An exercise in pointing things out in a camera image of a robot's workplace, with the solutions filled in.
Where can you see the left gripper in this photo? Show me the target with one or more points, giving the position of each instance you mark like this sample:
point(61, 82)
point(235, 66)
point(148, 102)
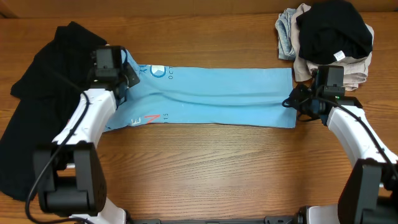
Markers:
point(131, 76)

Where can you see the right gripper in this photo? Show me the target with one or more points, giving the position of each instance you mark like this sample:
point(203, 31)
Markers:
point(297, 107)

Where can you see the light blue printed t-shirt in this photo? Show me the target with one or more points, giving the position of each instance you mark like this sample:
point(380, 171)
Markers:
point(179, 95)

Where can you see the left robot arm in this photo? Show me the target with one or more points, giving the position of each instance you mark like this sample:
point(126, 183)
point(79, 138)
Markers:
point(69, 180)

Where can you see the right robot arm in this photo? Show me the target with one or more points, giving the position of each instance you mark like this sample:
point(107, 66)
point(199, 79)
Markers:
point(370, 193)

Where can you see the beige folded garment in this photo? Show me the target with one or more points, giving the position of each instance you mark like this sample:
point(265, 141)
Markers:
point(355, 70)

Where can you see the black folded garment on pile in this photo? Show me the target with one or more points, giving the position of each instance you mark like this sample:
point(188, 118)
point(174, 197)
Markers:
point(330, 27)

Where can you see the grey-blue folded garment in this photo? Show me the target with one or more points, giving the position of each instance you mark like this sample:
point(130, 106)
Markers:
point(283, 27)

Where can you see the black garment on table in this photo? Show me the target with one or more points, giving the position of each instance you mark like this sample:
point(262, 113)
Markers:
point(46, 103)

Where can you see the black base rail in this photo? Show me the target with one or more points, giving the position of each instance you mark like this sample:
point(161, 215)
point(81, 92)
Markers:
point(267, 220)

